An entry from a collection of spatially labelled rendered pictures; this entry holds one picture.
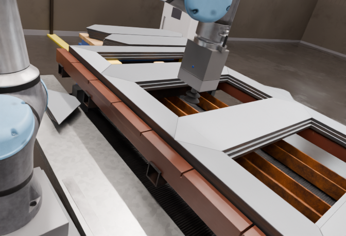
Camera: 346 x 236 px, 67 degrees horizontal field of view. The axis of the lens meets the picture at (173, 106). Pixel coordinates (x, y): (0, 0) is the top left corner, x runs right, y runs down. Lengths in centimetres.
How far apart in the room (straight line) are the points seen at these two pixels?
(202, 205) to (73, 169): 39
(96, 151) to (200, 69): 45
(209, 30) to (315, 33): 1117
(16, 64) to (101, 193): 38
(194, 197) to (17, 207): 36
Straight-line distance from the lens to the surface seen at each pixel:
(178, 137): 70
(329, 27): 1161
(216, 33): 60
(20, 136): 52
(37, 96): 64
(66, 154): 87
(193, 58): 64
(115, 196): 75
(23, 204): 62
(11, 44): 59
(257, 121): 95
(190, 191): 63
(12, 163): 54
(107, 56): 128
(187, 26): 403
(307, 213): 91
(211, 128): 80
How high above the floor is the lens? 122
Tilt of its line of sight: 26 degrees down
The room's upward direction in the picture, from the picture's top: 14 degrees clockwise
